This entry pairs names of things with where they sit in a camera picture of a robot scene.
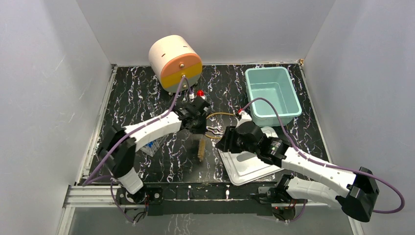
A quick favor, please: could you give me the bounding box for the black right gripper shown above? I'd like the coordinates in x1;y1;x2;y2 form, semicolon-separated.
214;126;259;155

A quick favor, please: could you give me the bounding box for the brown test tube brush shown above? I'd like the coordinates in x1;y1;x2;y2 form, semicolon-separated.
197;138;206;162

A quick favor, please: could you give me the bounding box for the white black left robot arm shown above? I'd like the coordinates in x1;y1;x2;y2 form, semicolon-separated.
98;96;210;204

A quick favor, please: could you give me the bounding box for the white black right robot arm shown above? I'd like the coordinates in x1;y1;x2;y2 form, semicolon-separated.
216;121;379;222

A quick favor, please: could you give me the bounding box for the yellow rubber tube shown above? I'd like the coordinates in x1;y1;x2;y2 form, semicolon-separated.
204;112;235;140

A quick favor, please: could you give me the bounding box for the white squeeze bottle red cap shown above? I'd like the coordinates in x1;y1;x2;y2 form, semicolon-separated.
196;90;206;99

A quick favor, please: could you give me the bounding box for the white bin lid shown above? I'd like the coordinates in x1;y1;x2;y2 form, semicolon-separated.
217;126;286;187

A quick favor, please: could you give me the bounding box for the graduated cylinder blue base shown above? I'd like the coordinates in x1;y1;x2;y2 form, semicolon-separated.
147;102;156;118

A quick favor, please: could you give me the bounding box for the clear test tube rack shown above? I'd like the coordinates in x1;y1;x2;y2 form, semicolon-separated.
140;135;167;156

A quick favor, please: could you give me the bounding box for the teal plastic bin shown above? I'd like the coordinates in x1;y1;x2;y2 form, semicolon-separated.
245;67;302;127

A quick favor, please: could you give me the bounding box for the round cabinet with coloured drawers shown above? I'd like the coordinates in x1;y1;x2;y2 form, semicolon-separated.
148;35;203;94

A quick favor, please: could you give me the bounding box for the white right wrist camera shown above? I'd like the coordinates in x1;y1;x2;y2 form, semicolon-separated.
236;109;252;127

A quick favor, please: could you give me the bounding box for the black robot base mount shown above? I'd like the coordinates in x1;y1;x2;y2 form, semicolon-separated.
115;182;304;222

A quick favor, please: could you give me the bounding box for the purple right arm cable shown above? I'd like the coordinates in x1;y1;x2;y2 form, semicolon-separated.
241;97;406;215

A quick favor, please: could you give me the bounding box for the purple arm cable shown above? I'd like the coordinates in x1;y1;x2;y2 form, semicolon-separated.
241;97;406;215
82;76;195;224

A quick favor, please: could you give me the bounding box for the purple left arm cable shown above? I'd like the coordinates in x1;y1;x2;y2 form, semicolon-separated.
82;76;195;224

